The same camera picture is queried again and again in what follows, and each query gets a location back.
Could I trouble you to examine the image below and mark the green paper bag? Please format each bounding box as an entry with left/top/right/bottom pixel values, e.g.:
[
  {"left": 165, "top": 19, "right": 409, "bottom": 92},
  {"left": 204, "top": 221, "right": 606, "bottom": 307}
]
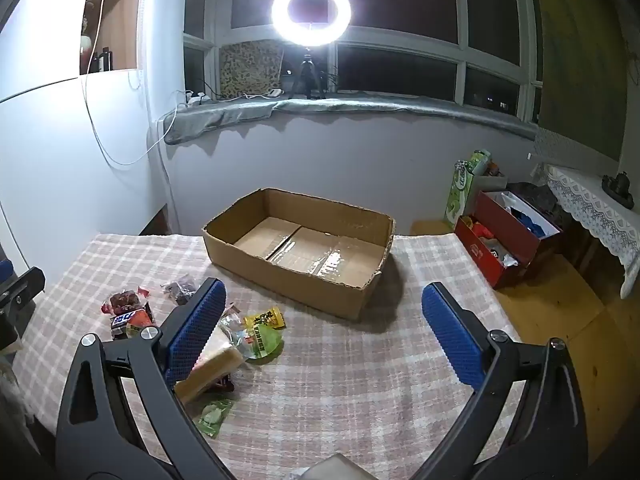
[{"left": 445, "top": 152, "right": 507, "bottom": 231}]

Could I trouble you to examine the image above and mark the brown cake packet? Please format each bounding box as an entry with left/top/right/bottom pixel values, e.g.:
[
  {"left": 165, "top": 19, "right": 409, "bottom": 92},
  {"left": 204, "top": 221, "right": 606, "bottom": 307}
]
[{"left": 101, "top": 286, "right": 152, "bottom": 317}]

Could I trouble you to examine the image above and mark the brown cardboard box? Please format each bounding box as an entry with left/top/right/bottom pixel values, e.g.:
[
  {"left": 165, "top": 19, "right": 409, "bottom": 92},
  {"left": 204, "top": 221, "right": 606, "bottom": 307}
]
[{"left": 201, "top": 187, "right": 397, "bottom": 322}]

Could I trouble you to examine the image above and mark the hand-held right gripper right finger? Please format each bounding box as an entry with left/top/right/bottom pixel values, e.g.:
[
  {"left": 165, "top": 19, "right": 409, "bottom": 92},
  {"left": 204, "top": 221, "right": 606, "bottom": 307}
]
[{"left": 421, "top": 281, "right": 591, "bottom": 480}]

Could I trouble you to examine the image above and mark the white cable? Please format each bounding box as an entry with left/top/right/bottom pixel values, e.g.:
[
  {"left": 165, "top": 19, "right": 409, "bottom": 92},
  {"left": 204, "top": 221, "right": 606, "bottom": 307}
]
[{"left": 80, "top": 0, "right": 171, "bottom": 167}]

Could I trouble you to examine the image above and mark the green white can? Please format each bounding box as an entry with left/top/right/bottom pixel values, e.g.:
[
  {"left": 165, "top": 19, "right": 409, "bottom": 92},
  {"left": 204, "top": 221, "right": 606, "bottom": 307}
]
[{"left": 467, "top": 149, "right": 493, "bottom": 176}]

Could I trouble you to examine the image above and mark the pink bread packet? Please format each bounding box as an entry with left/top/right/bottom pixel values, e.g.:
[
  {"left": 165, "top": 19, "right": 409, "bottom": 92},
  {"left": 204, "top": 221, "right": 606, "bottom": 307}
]
[{"left": 173, "top": 305, "right": 248, "bottom": 406}]

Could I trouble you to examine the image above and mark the ring light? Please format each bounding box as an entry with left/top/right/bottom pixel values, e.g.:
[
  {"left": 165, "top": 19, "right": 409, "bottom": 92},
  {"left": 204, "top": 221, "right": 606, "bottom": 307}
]
[{"left": 270, "top": 0, "right": 353, "bottom": 47}]

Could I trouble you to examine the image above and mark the brown chocolate bar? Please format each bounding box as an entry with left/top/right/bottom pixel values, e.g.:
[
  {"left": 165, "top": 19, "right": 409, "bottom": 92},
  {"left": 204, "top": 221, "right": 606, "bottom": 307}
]
[{"left": 110, "top": 305, "right": 157, "bottom": 341}]

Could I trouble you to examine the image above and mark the grey sill cloth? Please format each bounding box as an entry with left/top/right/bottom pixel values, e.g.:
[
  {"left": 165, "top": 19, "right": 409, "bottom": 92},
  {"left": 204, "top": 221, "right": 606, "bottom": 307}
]
[{"left": 161, "top": 96, "right": 538, "bottom": 146}]

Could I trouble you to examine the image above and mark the wooden shelf cabinet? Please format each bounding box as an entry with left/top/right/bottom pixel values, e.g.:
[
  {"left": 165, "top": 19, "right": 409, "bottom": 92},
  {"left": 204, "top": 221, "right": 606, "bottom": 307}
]
[{"left": 80, "top": 0, "right": 146, "bottom": 76}]

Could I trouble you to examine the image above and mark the yellow snack packet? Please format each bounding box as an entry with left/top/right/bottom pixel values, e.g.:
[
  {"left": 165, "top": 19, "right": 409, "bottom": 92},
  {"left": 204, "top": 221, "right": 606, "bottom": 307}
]
[{"left": 242, "top": 309, "right": 286, "bottom": 330}]

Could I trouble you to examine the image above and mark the patterned board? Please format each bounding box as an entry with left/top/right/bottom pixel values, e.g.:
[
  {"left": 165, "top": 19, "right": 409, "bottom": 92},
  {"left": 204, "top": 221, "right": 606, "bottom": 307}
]
[{"left": 218, "top": 40, "right": 285, "bottom": 101}]

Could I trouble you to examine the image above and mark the white lace cloth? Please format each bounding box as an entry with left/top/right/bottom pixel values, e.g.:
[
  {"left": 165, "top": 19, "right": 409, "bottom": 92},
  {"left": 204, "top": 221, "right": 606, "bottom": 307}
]
[{"left": 532, "top": 127, "right": 640, "bottom": 301}]

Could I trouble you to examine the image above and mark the white window frame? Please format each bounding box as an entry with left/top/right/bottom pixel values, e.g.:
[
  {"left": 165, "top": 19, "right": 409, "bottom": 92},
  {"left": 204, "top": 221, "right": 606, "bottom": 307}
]
[{"left": 182, "top": 0, "right": 546, "bottom": 123}]

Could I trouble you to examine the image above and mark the red shoe box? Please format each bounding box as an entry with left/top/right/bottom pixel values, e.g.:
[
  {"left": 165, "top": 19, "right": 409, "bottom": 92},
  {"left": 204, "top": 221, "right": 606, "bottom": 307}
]
[{"left": 454, "top": 190, "right": 563, "bottom": 290}]

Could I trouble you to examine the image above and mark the dark cake clear packet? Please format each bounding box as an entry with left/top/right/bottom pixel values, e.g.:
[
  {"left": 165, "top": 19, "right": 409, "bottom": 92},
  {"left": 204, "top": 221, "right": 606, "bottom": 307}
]
[{"left": 160, "top": 274, "right": 201, "bottom": 306}]

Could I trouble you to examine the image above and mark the green candy clear packet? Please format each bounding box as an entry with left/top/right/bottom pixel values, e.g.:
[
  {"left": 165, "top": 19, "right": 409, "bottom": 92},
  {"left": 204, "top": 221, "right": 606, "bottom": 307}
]
[{"left": 197, "top": 399, "right": 235, "bottom": 438}]

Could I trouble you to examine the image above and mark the light green snack packet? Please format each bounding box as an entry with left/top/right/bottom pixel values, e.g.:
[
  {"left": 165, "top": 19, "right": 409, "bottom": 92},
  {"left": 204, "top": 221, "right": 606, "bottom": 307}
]
[{"left": 235, "top": 325, "right": 285, "bottom": 361}]

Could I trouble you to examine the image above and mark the black tripod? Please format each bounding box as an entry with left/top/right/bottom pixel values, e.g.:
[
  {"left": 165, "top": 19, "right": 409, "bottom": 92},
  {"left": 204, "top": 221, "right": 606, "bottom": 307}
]
[{"left": 290, "top": 46, "right": 327, "bottom": 101}]

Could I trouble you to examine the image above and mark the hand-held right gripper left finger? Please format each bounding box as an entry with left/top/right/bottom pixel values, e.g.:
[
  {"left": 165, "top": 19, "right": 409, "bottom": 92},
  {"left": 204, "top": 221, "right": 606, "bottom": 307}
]
[{"left": 56, "top": 277, "right": 236, "bottom": 480}]

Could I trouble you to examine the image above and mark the dark ornament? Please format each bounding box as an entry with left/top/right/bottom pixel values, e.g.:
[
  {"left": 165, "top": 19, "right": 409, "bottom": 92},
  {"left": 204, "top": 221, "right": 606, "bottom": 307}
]
[{"left": 601, "top": 171, "right": 633, "bottom": 206}]

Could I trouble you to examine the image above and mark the dark speckled bag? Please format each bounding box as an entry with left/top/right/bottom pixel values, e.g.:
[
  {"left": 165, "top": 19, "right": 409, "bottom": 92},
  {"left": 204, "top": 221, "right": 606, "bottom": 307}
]
[{"left": 505, "top": 181, "right": 561, "bottom": 221}]

